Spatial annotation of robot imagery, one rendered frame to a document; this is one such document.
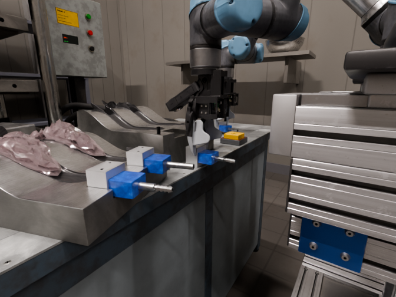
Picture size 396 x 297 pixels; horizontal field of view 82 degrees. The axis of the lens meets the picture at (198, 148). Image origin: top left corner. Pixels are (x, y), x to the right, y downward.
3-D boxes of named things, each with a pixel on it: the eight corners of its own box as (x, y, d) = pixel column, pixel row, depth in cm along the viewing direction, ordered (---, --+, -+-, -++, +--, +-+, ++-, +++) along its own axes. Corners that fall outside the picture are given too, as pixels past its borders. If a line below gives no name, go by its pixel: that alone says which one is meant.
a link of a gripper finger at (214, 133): (220, 153, 61) (217, 121, 57) (201, 150, 64) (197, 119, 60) (225, 148, 64) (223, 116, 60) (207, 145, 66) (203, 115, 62)
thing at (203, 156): (238, 168, 59) (239, 148, 58) (230, 174, 55) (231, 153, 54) (195, 161, 66) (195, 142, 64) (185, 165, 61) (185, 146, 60)
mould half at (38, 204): (167, 176, 54) (165, 130, 51) (88, 246, 30) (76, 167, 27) (10, 159, 67) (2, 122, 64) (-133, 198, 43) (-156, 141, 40)
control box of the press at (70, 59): (125, 233, 163) (104, 2, 126) (85, 258, 138) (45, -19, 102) (105, 224, 174) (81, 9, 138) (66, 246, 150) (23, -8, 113)
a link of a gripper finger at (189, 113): (188, 136, 54) (192, 99, 54) (183, 135, 55) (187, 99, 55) (198, 137, 59) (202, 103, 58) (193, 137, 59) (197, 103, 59)
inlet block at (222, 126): (241, 135, 102) (241, 124, 100) (233, 137, 99) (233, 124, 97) (221, 131, 112) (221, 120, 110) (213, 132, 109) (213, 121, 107)
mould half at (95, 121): (213, 148, 79) (214, 109, 76) (164, 170, 58) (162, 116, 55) (119, 134, 106) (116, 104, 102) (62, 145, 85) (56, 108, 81)
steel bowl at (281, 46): (306, 55, 217) (307, 41, 213) (299, 50, 189) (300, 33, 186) (270, 58, 235) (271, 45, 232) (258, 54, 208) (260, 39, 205)
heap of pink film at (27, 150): (113, 152, 52) (110, 118, 51) (43, 181, 36) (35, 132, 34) (27, 145, 59) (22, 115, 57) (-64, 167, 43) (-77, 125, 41)
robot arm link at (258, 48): (258, 61, 86) (231, 62, 91) (263, 64, 96) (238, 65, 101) (260, 39, 84) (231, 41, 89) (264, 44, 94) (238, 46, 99)
